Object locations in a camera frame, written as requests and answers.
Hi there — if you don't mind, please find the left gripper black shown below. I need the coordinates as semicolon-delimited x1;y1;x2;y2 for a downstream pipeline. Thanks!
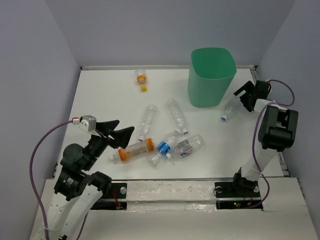
83;119;136;169

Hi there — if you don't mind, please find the clear bottle blue cap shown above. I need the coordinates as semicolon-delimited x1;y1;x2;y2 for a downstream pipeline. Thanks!
220;95;242;122

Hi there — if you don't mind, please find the clear bottle white cap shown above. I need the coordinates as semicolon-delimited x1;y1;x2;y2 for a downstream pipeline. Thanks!
138;104;158;142

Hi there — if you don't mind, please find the small bottle orange label yellow cap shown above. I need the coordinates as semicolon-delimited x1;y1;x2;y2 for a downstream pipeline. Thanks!
134;69;148;92

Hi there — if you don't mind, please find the clear bottle blue-ringed cap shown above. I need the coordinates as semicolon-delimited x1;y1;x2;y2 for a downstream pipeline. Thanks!
165;98;189;135

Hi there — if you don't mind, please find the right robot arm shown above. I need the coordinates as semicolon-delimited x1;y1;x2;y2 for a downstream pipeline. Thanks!
230;79;299;196

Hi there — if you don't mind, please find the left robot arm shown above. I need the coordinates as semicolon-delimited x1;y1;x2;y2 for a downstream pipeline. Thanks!
29;115;135;240

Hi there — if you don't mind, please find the green plastic bin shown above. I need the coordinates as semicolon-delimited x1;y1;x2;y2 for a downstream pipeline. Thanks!
187;47;237;107

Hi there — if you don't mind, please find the large orange label bottle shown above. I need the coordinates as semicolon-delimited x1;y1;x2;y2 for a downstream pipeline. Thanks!
109;138;155;163

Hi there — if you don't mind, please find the crushed bottle blue label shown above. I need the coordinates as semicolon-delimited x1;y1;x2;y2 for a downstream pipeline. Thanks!
148;131;180;168

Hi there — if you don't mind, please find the white foam strip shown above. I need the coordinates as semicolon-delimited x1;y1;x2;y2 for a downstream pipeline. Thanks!
126;180;216;202

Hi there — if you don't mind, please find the clear bottle white printed label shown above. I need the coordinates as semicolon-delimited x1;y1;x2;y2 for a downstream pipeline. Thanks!
167;134;205;160

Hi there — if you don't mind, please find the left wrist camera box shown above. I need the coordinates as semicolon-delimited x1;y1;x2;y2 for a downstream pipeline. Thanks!
78;115;97;134

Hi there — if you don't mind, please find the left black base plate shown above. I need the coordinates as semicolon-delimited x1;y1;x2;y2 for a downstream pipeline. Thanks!
91;181;128;211

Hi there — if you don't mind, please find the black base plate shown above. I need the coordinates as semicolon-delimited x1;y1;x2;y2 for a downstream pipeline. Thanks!
213;181;263;210
91;181;128;211

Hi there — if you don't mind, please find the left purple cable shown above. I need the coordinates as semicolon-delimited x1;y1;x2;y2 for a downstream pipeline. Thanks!
29;116;88;240

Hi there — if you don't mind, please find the aluminium back rail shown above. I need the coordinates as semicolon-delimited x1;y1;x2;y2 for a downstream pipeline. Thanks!
79;64;258;71

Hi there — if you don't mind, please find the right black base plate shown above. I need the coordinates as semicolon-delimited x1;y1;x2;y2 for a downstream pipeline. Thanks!
213;181;263;210

